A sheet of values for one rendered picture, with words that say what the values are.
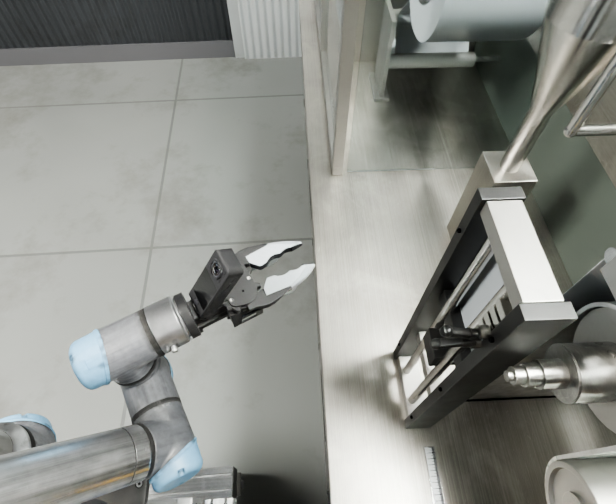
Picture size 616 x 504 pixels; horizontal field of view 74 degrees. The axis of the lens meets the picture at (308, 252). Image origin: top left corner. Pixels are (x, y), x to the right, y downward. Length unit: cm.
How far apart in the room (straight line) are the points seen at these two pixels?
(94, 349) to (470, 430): 71
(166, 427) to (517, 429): 67
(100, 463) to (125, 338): 15
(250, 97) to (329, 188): 191
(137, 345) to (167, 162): 211
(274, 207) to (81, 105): 159
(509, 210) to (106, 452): 55
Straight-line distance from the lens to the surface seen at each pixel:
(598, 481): 66
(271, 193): 237
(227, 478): 158
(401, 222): 114
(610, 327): 57
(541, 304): 44
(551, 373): 52
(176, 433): 67
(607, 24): 73
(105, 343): 63
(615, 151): 108
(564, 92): 82
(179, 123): 291
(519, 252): 46
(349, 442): 90
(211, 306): 60
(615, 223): 108
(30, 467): 59
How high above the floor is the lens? 179
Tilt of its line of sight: 57 degrees down
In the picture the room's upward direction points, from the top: straight up
